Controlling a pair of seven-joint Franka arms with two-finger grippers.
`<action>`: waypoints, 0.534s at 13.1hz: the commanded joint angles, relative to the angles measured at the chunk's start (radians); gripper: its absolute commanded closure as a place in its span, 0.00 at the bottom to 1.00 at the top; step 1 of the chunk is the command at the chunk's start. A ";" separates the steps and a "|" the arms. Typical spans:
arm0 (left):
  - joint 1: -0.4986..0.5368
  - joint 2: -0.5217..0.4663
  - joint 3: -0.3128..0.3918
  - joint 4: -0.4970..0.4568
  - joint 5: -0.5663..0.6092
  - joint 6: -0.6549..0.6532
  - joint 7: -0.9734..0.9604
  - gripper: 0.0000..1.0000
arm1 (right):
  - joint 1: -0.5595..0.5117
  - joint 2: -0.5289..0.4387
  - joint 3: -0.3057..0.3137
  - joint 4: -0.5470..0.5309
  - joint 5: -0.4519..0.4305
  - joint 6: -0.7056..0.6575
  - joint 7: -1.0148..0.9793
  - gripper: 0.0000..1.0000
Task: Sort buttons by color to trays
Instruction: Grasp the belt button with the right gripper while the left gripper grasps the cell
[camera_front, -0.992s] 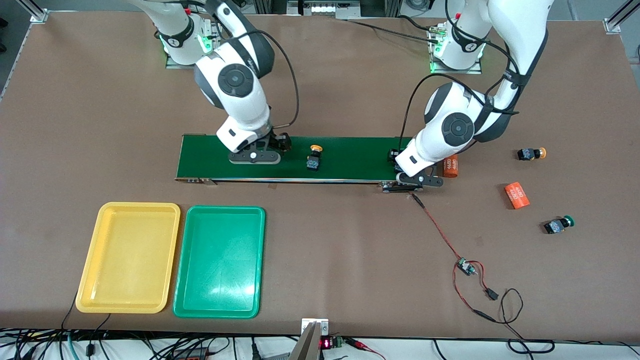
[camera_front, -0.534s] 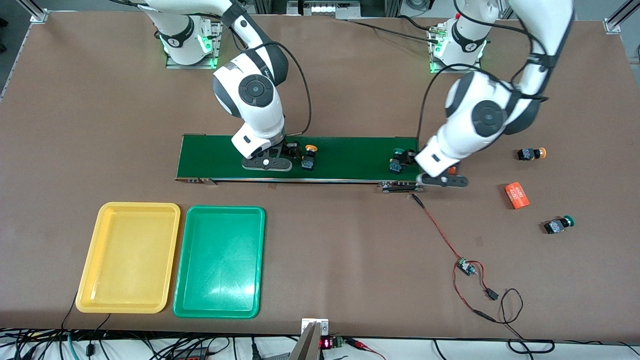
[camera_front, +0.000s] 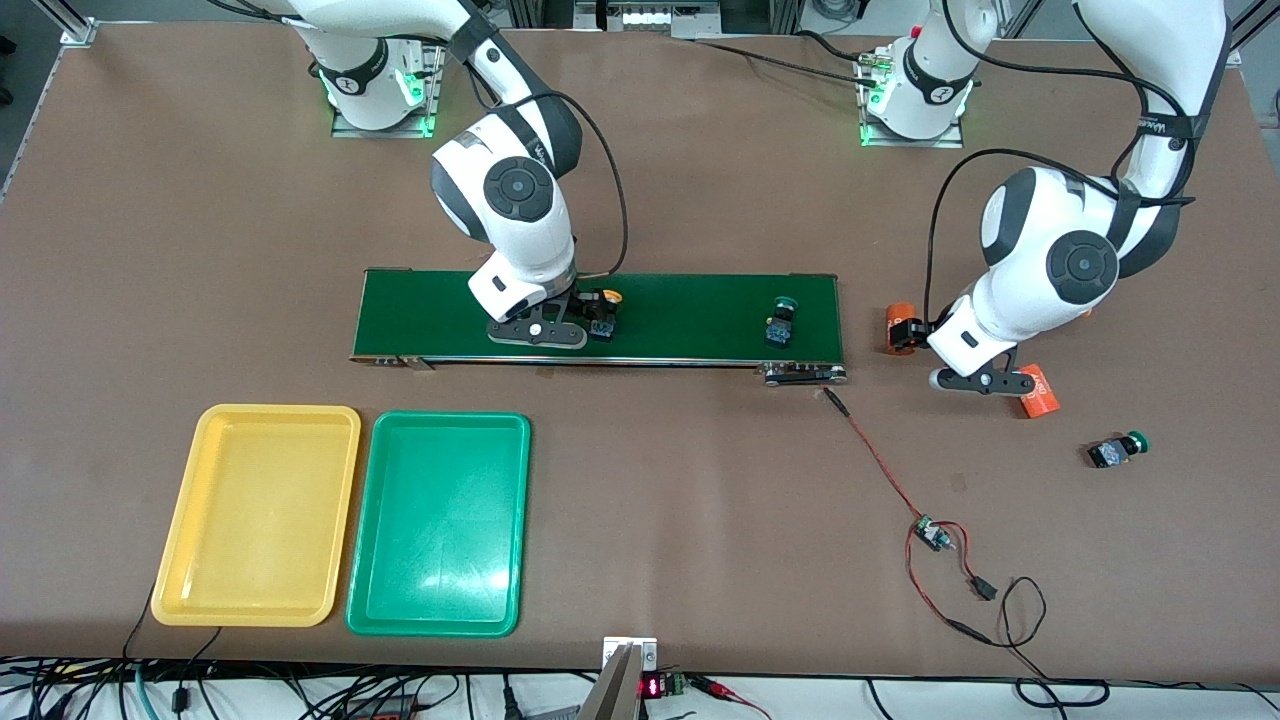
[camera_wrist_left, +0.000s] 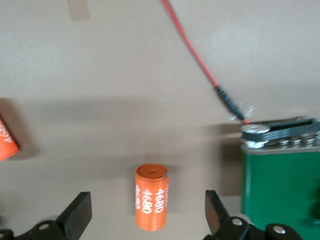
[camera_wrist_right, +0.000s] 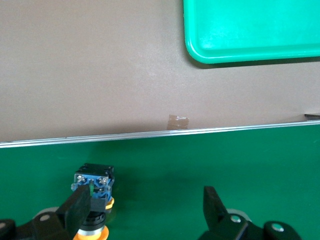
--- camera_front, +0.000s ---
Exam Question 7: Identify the orange cylinder printed 4680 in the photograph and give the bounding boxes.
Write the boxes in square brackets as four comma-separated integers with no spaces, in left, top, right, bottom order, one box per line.
[884,300,919,357]
[1018,364,1061,420]

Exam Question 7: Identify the green push button switch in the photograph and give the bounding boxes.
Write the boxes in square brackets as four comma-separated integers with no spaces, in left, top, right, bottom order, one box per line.
[764,294,799,349]
[1088,431,1150,470]

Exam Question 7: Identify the green conveyor belt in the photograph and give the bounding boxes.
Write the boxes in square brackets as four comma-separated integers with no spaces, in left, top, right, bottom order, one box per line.
[350,268,848,387]

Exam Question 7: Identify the green plastic tray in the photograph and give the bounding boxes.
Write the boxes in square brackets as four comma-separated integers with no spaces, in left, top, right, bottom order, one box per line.
[345,410,532,638]

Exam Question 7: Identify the lit control box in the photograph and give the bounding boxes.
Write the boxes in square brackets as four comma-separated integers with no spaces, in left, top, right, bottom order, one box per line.
[575,0,723,39]

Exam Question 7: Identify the yellow plastic tray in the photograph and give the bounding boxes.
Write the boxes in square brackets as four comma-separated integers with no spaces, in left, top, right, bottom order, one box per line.
[150,403,362,628]

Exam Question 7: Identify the red clip lead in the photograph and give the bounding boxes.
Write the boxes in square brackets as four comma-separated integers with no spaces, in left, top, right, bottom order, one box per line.
[690,676,776,720]

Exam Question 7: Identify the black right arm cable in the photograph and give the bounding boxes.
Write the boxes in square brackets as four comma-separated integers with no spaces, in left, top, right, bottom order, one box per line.
[455,0,631,281]

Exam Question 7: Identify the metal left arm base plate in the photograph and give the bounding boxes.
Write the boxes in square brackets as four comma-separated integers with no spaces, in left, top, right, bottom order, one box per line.
[856,55,966,149]

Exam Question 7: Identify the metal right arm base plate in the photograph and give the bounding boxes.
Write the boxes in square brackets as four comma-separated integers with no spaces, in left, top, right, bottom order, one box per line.
[330,30,448,139]

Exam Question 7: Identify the red wire black connector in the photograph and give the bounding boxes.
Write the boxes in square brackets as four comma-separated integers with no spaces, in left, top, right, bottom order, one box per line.
[904,520,999,626]

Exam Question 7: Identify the black cable loop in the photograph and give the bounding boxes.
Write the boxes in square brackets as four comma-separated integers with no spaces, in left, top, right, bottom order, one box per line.
[945,575,1111,711]

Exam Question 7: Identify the black table cable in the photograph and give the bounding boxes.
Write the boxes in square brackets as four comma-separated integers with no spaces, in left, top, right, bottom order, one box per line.
[690,30,886,89]

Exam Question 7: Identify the aluminium frame rack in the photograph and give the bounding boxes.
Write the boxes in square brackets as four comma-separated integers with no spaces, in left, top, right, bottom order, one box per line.
[505,0,806,41]

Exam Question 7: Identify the metal bracket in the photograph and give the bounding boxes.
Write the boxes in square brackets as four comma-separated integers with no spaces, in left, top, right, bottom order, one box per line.
[578,636,659,720]

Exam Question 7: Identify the aluminium profile post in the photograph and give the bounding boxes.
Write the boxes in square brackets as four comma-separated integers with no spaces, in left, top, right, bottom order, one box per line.
[28,0,98,47]
[1225,0,1280,63]

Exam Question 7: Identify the black cable with plug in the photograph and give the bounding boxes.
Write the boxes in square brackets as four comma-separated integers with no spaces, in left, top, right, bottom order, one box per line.
[172,627,223,713]

